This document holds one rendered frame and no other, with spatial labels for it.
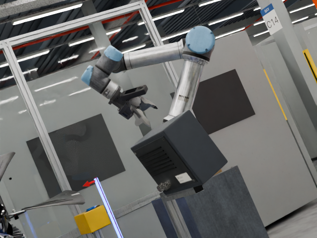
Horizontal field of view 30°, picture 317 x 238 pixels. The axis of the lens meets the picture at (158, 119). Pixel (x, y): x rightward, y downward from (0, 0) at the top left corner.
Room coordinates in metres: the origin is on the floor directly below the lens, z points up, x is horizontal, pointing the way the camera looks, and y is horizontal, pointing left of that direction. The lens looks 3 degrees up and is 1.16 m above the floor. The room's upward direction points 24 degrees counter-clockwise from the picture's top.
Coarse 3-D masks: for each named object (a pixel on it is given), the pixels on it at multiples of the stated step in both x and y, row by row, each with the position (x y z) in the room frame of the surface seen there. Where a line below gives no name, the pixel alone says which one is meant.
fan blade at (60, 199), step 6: (66, 192) 2.38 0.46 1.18; (72, 192) 2.36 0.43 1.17; (54, 198) 2.33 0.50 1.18; (60, 198) 2.28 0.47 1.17; (66, 198) 2.28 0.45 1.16; (72, 198) 2.27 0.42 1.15; (78, 198) 2.27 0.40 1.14; (36, 204) 2.26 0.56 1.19; (42, 204) 2.23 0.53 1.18; (48, 204) 2.22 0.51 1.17; (54, 204) 2.21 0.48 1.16; (60, 204) 2.21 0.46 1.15; (66, 204) 2.21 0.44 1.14
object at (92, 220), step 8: (96, 208) 2.59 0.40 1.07; (104, 208) 2.61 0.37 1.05; (80, 216) 2.61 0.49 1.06; (88, 216) 2.57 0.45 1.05; (96, 216) 2.58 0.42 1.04; (104, 216) 2.60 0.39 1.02; (80, 224) 2.65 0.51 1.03; (88, 224) 2.56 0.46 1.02; (96, 224) 2.58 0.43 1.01; (104, 224) 2.59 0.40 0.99; (80, 232) 2.70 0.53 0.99; (88, 232) 2.59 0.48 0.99
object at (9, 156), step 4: (12, 152) 2.40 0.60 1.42; (0, 156) 2.42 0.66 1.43; (4, 156) 2.40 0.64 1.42; (8, 156) 2.39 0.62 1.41; (12, 156) 2.38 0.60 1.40; (0, 160) 2.39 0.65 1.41; (4, 160) 2.38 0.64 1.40; (8, 160) 2.36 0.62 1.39; (0, 164) 2.37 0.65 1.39; (4, 164) 2.35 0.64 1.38; (0, 168) 2.35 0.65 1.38; (4, 168) 2.33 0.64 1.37; (0, 172) 2.32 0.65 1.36; (0, 176) 2.30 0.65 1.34; (0, 180) 2.28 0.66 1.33
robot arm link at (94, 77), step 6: (90, 66) 2.45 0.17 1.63; (84, 72) 2.44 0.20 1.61; (90, 72) 2.44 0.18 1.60; (96, 72) 2.44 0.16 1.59; (102, 72) 2.44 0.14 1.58; (84, 78) 2.44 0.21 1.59; (90, 78) 2.44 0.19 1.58; (96, 78) 2.44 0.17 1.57; (102, 78) 2.45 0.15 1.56; (108, 78) 2.47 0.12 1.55; (90, 84) 2.45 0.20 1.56; (96, 84) 2.45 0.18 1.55; (102, 84) 2.45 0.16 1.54; (96, 90) 2.47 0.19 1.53; (102, 90) 2.46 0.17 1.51
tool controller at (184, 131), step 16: (160, 128) 1.71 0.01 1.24; (176, 128) 1.64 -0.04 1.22; (192, 128) 1.66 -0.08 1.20; (144, 144) 1.76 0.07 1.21; (160, 144) 1.68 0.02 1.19; (176, 144) 1.63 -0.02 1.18; (192, 144) 1.65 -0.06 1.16; (208, 144) 1.67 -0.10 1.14; (144, 160) 1.82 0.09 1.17; (160, 160) 1.73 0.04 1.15; (176, 160) 1.66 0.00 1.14; (192, 160) 1.64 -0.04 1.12; (208, 160) 1.66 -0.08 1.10; (224, 160) 1.69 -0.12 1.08; (160, 176) 1.80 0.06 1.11; (176, 176) 1.72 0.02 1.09; (192, 176) 1.65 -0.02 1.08; (208, 176) 1.65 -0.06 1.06
